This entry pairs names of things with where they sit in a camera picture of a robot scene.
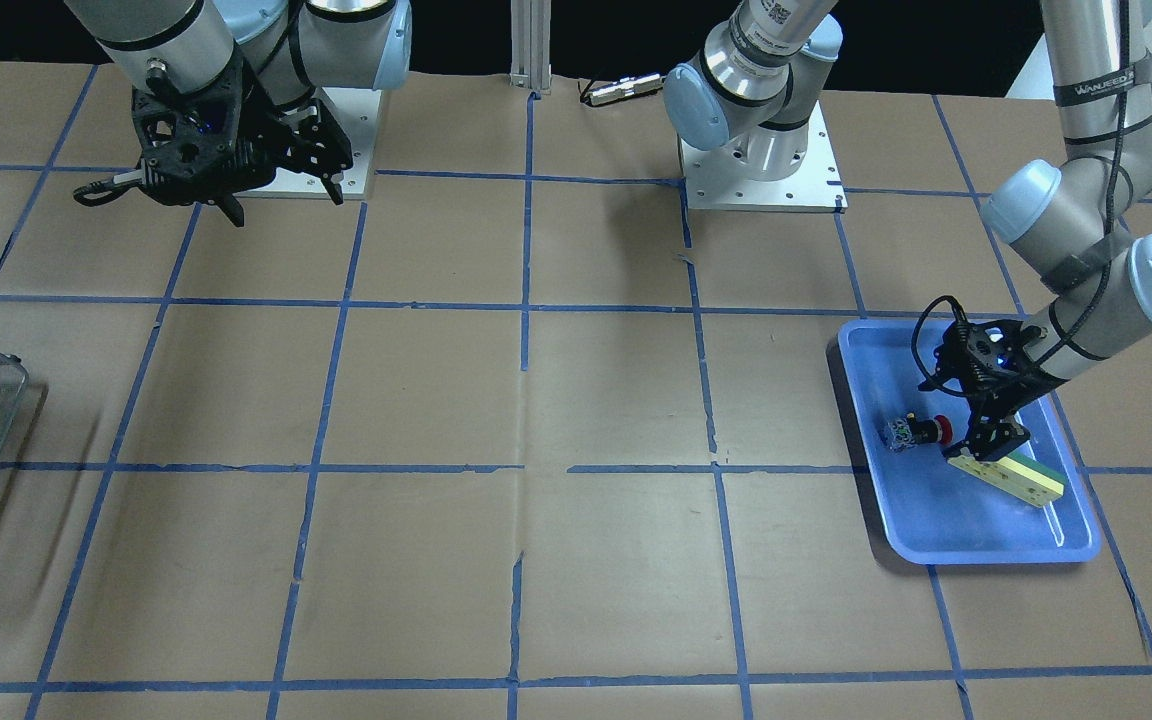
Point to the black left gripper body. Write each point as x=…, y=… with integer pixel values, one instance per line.
x=1019, y=384

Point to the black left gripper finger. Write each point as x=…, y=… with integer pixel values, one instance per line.
x=969, y=441
x=996, y=439

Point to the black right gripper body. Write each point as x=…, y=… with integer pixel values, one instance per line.
x=274, y=112

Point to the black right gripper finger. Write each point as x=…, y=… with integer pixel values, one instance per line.
x=310, y=141
x=231, y=208

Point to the red emergency stop button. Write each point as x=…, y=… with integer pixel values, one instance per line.
x=910, y=430

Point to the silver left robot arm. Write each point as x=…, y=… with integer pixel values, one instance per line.
x=760, y=73

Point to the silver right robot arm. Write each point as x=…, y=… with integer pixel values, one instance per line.
x=293, y=47

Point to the yellow green terminal block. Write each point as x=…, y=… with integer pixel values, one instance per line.
x=1017, y=475

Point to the blue plastic tray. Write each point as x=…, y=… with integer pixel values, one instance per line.
x=930, y=512

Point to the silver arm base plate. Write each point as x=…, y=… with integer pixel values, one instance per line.
x=359, y=112
x=767, y=170

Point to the aluminium frame post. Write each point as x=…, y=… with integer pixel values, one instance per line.
x=531, y=23

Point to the silver cable connector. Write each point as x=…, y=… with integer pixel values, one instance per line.
x=624, y=89

